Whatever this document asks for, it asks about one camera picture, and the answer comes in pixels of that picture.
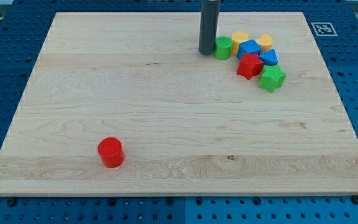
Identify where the wooden board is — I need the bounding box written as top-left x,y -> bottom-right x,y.
0,12 -> 358,197

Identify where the red cylinder block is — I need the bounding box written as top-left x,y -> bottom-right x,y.
98,137 -> 125,168

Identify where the green cylinder block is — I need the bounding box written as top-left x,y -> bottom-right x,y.
214,35 -> 233,60

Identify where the red star block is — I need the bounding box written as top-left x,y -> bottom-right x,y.
237,53 -> 264,80

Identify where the yellow hexagon block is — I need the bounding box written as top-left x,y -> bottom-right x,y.
231,31 -> 249,55

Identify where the blue cube block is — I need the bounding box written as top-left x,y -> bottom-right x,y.
237,39 -> 262,60

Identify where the green star block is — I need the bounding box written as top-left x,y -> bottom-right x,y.
258,65 -> 287,93

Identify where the blue triangle block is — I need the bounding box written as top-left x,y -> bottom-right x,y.
259,49 -> 278,66

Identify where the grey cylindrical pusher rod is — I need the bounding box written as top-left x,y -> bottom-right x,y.
198,0 -> 220,55

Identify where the yellow heart block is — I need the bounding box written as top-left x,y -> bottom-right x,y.
256,34 -> 273,52

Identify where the white fiducial marker tag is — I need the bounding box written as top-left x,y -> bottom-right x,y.
311,22 -> 337,37

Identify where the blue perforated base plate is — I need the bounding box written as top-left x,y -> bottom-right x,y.
0,1 -> 358,223

